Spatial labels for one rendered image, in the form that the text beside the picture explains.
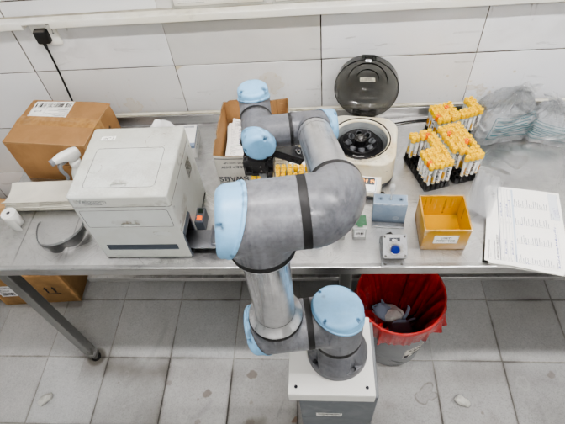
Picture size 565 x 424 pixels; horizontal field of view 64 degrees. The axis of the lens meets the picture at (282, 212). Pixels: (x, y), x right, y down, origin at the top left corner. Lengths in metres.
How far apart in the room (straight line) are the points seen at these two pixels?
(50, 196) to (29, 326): 1.06
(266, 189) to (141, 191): 0.64
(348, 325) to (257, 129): 0.46
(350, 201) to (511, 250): 0.88
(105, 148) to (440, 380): 1.65
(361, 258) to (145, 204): 0.64
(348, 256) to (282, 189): 0.77
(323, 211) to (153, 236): 0.82
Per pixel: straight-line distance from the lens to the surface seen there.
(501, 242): 1.49
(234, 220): 0.64
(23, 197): 1.82
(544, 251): 1.52
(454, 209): 1.50
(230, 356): 2.23
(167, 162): 1.30
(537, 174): 1.74
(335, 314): 1.00
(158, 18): 1.61
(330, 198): 0.65
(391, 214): 1.43
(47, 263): 1.63
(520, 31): 1.75
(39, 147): 1.76
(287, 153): 1.22
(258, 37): 1.62
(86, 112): 1.80
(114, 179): 1.31
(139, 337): 2.39
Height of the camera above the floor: 2.05
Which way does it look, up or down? 52 degrees down
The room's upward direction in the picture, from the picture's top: 7 degrees counter-clockwise
